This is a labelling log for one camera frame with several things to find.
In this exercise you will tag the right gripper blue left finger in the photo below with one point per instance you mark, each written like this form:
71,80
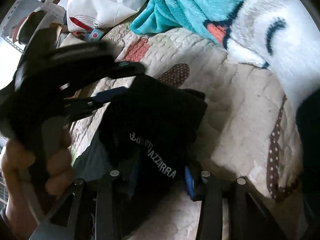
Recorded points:
96,209

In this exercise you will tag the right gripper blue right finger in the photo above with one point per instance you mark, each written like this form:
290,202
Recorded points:
229,209

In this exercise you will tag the black pants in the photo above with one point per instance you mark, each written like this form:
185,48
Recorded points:
147,134

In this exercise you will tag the person's left hand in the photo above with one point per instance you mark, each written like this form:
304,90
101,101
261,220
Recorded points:
17,221

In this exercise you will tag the heart pattern quilted bedspread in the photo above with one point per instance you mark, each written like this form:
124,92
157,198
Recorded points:
249,127

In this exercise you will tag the white metal shelf rack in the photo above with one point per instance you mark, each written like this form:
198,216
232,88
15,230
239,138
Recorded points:
26,17

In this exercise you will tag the white paper shopping bag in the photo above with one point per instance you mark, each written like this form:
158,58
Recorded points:
86,15

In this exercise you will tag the teal cartoon fleece blanket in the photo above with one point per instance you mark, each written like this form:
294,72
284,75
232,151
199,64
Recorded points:
278,35

